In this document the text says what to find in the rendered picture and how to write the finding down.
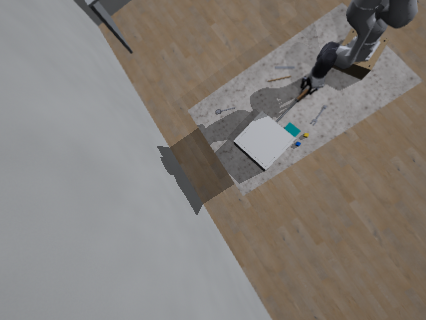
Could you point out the teal square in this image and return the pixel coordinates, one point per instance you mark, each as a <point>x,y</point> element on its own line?
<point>292,129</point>

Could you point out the steel hook with wooden handle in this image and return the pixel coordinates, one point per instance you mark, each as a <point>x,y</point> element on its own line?
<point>297,100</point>

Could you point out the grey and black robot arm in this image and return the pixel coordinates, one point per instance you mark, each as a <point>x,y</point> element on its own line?
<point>362,15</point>

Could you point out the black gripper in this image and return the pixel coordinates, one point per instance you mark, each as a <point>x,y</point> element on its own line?
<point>310,88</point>

